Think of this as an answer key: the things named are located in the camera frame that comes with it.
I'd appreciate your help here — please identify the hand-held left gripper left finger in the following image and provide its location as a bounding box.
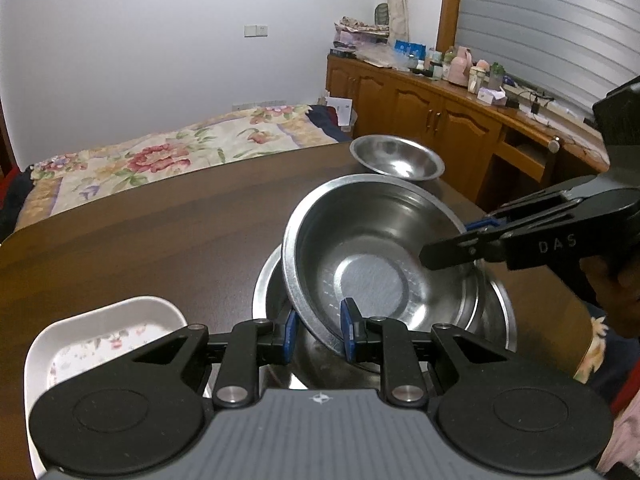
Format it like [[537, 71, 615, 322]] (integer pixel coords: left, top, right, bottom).
[[131, 309, 300, 409]]

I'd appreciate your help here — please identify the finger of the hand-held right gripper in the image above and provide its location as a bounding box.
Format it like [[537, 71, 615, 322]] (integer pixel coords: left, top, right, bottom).
[[466, 175, 602, 234], [419, 201, 602, 272]]

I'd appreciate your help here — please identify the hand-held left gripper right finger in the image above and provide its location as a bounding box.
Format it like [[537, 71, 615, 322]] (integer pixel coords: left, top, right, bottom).
[[339, 297, 509, 408]]

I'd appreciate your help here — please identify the stainless steel bowl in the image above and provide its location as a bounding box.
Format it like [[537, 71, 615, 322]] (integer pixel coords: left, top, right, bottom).
[[349, 135, 446, 181], [252, 244, 518, 392], [281, 174, 490, 363]]

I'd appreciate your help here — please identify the white floral plate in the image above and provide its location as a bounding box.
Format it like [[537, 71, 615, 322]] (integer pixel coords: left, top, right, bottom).
[[24, 296, 190, 480]]

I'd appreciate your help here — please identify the person's right hand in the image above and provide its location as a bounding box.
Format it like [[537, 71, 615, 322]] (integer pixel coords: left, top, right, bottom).
[[582, 252, 640, 337]]

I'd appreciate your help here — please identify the pink thermos jug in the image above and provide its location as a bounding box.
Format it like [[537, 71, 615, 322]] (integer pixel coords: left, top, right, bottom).
[[447, 47, 473, 86]]

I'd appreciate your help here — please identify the wooden cabinet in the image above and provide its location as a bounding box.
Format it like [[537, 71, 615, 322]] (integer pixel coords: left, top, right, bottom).
[[325, 52, 613, 211]]

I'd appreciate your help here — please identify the grey window blind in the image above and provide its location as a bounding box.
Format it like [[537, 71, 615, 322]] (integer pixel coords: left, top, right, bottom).
[[452, 0, 640, 126]]

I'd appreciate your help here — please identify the floral cloth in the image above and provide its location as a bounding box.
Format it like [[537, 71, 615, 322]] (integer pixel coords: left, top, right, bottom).
[[575, 317, 608, 383]]

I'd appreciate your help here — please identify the cluster of small bottles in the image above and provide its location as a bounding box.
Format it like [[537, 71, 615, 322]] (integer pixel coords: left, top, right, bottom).
[[407, 47, 451, 81]]

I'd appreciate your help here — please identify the white paper bag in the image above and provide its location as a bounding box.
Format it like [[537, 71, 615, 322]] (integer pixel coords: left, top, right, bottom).
[[325, 92, 358, 128]]

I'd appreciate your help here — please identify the clear plastic box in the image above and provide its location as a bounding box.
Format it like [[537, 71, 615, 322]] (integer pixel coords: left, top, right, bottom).
[[360, 42, 401, 68]]

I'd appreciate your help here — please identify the floral blanket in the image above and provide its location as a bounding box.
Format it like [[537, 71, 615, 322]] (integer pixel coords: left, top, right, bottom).
[[15, 104, 353, 231]]

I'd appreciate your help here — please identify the stack of folded papers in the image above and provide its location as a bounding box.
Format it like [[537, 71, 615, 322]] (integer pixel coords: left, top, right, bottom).
[[332, 17, 391, 51]]

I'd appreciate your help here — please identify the pink cloth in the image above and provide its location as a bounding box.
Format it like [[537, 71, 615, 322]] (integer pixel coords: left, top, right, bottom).
[[600, 400, 640, 476]]

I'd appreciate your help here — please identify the wooden window frame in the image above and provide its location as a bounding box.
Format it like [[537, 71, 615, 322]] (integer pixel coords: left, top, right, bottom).
[[436, 0, 466, 53]]

